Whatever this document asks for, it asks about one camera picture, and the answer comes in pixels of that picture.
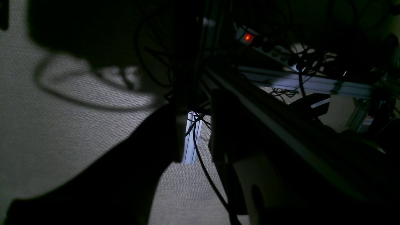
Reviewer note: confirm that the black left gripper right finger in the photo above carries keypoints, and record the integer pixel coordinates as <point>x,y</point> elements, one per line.
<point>293,171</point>

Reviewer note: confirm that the aluminium frame rail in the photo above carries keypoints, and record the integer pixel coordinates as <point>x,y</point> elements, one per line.
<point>313,84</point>

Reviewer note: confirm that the white power strip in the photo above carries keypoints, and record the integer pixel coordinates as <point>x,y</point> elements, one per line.
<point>266,47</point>

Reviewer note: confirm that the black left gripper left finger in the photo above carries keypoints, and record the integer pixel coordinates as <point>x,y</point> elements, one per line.
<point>117,189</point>

